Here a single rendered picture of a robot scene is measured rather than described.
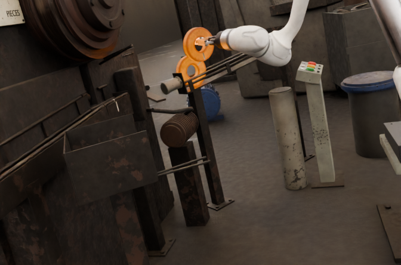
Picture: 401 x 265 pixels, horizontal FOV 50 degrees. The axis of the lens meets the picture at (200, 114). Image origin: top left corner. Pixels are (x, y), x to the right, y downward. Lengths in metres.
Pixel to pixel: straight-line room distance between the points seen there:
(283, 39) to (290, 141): 0.61
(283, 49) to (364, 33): 1.71
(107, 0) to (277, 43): 0.68
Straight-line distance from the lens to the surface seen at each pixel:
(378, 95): 2.46
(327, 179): 2.31
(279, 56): 1.80
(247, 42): 1.68
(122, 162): 1.09
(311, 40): 4.08
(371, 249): 1.79
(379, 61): 3.51
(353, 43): 3.43
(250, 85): 4.40
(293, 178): 2.26
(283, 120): 2.16
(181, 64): 2.05
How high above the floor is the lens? 0.97
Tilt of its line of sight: 13 degrees down
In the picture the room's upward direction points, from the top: 12 degrees counter-clockwise
